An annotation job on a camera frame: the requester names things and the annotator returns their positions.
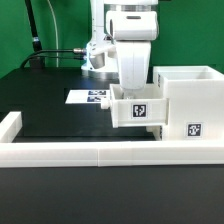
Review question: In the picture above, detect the white marker sheet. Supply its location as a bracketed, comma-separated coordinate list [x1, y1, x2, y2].
[65, 90, 110, 104]

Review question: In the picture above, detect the white front drawer tray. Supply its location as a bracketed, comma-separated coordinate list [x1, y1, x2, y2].
[146, 126, 164, 141]

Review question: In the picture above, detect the white U-shaped fence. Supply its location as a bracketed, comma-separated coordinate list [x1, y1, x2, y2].
[0, 112, 224, 168]

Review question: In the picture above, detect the white drawer cabinet box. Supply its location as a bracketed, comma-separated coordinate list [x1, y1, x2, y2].
[153, 66, 224, 141]

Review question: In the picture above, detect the black cable with connector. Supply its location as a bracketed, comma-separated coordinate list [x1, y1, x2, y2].
[20, 47, 88, 70]

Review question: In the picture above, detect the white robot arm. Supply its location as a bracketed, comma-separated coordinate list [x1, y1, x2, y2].
[81, 0, 159, 91]

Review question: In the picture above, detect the white drawer tray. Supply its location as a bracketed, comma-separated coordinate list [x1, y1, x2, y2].
[101, 84, 168, 128]
[146, 126, 164, 141]

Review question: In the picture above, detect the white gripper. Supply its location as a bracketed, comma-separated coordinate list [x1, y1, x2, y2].
[115, 41, 151, 90]

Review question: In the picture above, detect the grey thin cable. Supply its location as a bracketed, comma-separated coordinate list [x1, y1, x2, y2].
[46, 0, 60, 68]

